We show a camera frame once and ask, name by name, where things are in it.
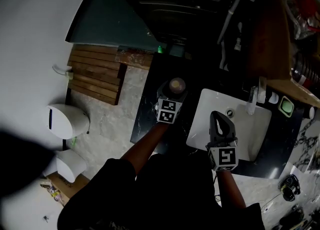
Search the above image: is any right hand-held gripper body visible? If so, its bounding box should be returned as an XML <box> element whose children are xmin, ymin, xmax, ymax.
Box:
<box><xmin>206</xmin><ymin>137</ymin><xmax>239</xmax><ymax>173</ymax></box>

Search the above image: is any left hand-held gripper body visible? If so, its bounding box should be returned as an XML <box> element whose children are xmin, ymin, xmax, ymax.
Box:
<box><xmin>154</xmin><ymin>80</ymin><xmax>189</xmax><ymax>125</ymax></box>

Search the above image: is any person's right forearm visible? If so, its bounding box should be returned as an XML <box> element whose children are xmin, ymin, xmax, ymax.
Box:
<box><xmin>216</xmin><ymin>170</ymin><xmax>248</xmax><ymax>209</ymax></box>

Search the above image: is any person's left forearm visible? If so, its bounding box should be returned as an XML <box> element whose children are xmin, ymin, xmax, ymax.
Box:
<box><xmin>120</xmin><ymin>121</ymin><xmax>171</xmax><ymax>175</ymax></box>

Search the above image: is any white sink basin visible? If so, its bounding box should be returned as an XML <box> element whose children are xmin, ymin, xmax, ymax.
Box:
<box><xmin>185</xmin><ymin>88</ymin><xmax>273</xmax><ymax>163</ymax></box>

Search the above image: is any chrome faucet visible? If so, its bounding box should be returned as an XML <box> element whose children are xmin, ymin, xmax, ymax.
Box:
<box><xmin>245</xmin><ymin>85</ymin><xmax>259</xmax><ymax>116</ymax></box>

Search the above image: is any black sink countertop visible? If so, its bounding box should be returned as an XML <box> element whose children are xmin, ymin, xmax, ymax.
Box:
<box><xmin>129</xmin><ymin>51</ymin><xmax>305</xmax><ymax>180</ymax></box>

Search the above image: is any green soap dish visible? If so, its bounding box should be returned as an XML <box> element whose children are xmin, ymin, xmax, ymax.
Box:
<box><xmin>279</xmin><ymin>95</ymin><xmax>295</xmax><ymax>118</ymax></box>

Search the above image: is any black headset device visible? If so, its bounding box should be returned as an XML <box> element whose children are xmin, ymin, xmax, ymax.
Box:
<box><xmin>278</xmin><ymin>173</ymin><xmax>301</xmax><ymax>202</ymax></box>

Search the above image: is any person's black t-shirt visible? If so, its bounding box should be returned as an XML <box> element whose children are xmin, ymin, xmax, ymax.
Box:
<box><xmin>57</xmin><ymin>148</ymin><xmax>266</xmax><ymax>230</ymax></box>

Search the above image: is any wooden slatted platform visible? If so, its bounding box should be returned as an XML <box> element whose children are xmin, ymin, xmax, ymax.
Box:
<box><xmin>66</xmin><ymin>44</ymin><xmax>154</xmax><ymax>106</ymax></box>

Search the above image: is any white marble-patterned cabinet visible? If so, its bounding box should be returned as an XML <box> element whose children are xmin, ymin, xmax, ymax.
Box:
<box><xmin>292</xmin><ymin>118</ymin><xmax>320</xmax><ymax>174</ymax></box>

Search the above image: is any brown cardboard box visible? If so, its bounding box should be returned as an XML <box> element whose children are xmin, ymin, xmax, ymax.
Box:
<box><xmin>246</xmin><ymin>0</ymin><xmax>320</xmax><ymax>108</ymax></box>

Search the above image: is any white rounded container with slot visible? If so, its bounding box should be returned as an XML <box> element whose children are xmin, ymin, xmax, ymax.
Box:
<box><xmin>46</xmin><ymin>103</ymin><xmax>91</xmax><ymax>140</ymax></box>

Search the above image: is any grey drain pipe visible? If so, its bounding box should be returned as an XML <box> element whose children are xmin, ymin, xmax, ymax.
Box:
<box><xmin>216</xmin><ymin>0</ymin><xmax>242</xmax><ymax>45</ymax></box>

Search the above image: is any flat brown cardboard piece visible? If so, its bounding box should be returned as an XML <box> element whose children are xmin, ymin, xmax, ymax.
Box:
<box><xmin>46</xmin><ymin>172</ymin><xmax>91</xmax><ymax>200</ymax></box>

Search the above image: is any red plastic bag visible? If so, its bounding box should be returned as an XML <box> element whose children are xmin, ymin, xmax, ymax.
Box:
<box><xmin>286</xmin><ymin>0</ymin><xmax>320</xmax><ymax>40</ymax></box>

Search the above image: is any gripper fisheye camera lens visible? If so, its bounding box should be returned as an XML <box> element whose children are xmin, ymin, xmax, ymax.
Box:
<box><xmin>169</xmin><ymin>77</ymin><xmax>187</xmax><ymax>93</ymax></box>

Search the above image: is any black ribbed hose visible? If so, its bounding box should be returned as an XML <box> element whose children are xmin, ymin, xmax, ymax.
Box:
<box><xmin>290</xmin><ymin>53</ymin><xmax>315</xmax><ymax>90</ymax></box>

